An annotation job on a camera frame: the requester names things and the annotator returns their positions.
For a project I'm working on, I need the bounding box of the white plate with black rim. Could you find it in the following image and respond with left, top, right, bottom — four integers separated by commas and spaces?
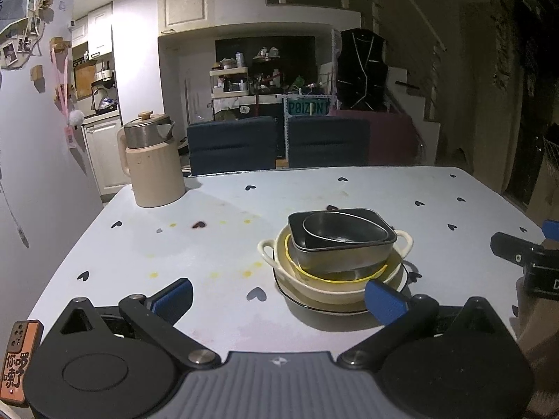
273, 244, 413, 315

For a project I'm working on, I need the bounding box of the maroon chair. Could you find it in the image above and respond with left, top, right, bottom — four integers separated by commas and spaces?
328, 111, 422, 167

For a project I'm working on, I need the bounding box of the white base cabinet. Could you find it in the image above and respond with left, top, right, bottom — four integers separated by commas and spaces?
82, 116, 132, 197

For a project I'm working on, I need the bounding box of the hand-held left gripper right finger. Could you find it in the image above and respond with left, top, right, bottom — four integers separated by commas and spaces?
337, 279, 519, 372

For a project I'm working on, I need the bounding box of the floral bowl with yellow rim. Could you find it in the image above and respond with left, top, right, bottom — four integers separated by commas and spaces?
284, 231, 389, 282

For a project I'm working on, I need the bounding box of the pink lanyard with pompom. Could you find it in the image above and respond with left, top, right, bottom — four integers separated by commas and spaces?
50, 46, 86, 147

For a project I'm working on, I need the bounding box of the teal sign board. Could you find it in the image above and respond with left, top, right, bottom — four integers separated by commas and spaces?
285, 98, 330, 118

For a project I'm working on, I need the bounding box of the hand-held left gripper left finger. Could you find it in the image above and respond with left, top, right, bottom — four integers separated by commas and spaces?
41, 278, 221, 370

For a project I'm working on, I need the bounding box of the large steel rectangular container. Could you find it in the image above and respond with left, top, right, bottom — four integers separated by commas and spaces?
287, 208, 398, 281

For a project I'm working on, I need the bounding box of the cream kettle with steel lid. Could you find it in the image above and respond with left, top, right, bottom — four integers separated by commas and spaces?
116, 110, 188, 208

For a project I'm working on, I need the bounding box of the brown patterned phone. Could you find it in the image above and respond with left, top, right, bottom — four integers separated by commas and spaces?
0, 320, 44, 407

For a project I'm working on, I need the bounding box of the cream shelf rack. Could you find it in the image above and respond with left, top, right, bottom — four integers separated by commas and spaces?
210, 66, 251, 99

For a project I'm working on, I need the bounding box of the small steel rectangular container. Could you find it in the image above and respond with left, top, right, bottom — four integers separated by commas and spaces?
302, 211, 389, 249

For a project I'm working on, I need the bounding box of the white upper cabinet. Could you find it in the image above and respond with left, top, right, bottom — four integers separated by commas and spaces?
157, 0, 217, 36

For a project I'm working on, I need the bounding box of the black jacket with white trim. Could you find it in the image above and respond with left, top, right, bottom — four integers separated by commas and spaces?
338, 28, 389, 112

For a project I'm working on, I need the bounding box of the dark blue chair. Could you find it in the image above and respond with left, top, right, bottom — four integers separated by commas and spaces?
288, 116, 371, 169
186, 116, 279, 176

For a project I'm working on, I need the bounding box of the person's right forearm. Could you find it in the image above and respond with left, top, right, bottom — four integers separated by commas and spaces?
515, 276, 559, 419

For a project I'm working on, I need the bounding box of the cream bowl with handles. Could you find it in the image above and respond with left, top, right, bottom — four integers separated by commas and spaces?
257, 226, 414, 305

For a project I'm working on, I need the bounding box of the white staircase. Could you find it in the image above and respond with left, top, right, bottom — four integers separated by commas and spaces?
386, 66, 442, 164

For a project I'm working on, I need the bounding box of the wall photo collage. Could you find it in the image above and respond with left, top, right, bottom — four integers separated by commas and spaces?
0, 0, 46, 71

